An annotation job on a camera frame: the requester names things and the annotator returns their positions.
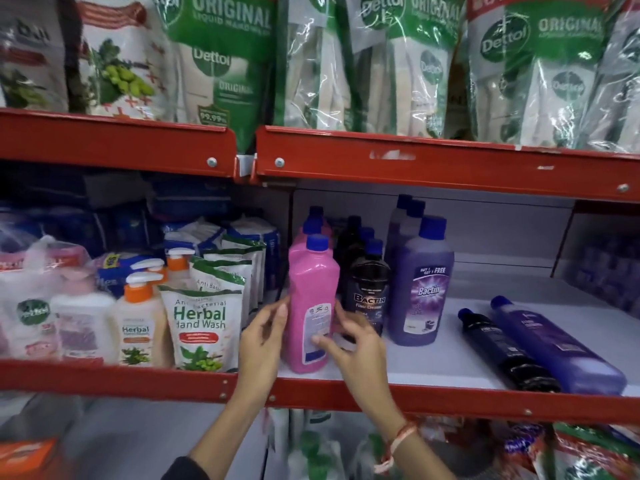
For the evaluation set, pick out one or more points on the person's right hand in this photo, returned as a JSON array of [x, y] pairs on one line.
[[362, 362]]

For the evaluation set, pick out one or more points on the person's left hand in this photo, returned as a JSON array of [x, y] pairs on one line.
[[260, 347]]

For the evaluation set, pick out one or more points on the person's left thumb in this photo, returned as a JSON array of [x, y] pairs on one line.
[[281, 312]]

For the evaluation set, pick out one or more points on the person's right thumb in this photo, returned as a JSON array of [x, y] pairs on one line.
[[330, 342]]

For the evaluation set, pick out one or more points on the pink floor cleaner bottle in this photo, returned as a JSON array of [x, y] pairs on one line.
[[312, 289], [314, 222]]

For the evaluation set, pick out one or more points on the person's right forearm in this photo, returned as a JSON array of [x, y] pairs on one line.
[[415, 454]]

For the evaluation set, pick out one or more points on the person's left forearm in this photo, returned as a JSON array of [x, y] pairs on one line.
[[235, 429]]

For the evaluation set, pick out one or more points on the herbal hand wash pouch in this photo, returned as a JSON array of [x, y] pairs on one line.
[[202, 327], [225, 277], [257, 237], [247, 257]]

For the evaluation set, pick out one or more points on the black floor cleaner bottle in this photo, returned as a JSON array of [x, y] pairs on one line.
[[350, 239], [505, 352], [371, 289]]

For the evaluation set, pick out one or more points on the purple floor cleaner bottle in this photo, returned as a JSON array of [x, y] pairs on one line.
[[560, 344], [422, 289], [402, 214]]

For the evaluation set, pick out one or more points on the green capped bottles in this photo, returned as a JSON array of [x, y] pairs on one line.
[[320, 449]]

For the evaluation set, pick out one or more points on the orange pump hand wash bottle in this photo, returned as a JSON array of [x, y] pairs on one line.
[[150, 267], [177, 267], [140, 324]]

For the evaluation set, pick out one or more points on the red and white wrist thread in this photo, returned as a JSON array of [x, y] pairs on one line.
[[397, 444]]

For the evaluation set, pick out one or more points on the black sleeve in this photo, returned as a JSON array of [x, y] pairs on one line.
[[185, 470]]

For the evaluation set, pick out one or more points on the stack of blue packets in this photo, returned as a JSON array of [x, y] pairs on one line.
[[115, 209]]

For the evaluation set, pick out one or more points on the white pump hand wash bottle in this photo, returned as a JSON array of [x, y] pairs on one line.
[[82, 324]]

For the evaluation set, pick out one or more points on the clear wrapped refill pouch pack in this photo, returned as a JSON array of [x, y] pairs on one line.
[[310, 64], [405, 69], [617, 89]]

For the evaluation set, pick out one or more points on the plastic wrapped hand wash pack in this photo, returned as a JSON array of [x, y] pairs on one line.
[[30, 304]]

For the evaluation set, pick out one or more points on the green hand wash refill pouch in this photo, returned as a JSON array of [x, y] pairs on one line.
[[225, 59]]

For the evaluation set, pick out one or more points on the red and green packets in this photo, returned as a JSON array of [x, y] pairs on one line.
[[575, 452]]

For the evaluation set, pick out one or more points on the row of blurred purple bottles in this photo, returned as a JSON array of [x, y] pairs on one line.
[[610, 274]]

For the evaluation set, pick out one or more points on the orange packet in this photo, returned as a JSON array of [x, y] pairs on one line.
[[25, 459]]

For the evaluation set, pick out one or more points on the white herbal refill pouch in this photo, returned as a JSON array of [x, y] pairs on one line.
[[125, 59]]

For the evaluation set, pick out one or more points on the long red shelf rail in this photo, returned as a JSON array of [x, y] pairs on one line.
[[150, 382]]

